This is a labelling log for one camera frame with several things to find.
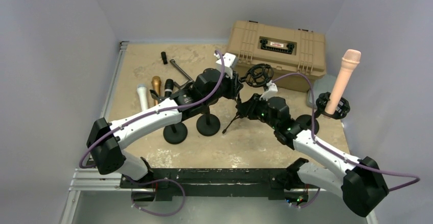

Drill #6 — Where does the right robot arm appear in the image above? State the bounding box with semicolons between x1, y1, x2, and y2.
236;93;389;217

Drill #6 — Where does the grey pad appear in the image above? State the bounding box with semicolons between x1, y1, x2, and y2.
306;74;336;109

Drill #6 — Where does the pink microphone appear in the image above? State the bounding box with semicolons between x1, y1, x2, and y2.
325;49;362;115

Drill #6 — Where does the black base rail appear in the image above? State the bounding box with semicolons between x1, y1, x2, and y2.
120;168;316;201

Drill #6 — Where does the gold microphone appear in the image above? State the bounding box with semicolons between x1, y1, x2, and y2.
150;76;161;106

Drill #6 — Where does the black microphone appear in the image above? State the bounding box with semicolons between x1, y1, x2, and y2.
164;79;175;98

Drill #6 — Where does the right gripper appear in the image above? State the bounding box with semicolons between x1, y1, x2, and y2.
237;93;278;130

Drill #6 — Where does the dark metal L bracket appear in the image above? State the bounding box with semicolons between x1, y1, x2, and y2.
169;59;194;89

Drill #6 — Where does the white microphone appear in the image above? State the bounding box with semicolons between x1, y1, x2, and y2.
136;84;149;111

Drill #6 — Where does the black clip mic stand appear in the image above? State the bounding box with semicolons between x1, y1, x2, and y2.
150;89;188;144

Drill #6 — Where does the tan plastic case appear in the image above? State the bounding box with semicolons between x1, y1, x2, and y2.
226;20;327;92

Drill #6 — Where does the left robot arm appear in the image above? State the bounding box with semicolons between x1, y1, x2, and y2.
86;68;243;188

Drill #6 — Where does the black round-base mic stand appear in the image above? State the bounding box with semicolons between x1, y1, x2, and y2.
196;107;221;137

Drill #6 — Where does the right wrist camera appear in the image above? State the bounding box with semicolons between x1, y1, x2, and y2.
260;81;278;101

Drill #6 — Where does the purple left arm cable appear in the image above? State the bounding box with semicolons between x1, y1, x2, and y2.
78;50;226;170

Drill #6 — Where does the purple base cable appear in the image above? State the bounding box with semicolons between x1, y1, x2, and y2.
125;177;187;217

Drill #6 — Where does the black shock-mount round stand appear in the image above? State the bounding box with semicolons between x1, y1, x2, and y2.
297;92;351;132

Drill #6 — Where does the small black cylinder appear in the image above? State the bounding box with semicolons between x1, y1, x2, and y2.
161;52;168;65

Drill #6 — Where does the black tripod shock-mount stand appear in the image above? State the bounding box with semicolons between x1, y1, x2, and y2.
222;63;274;134

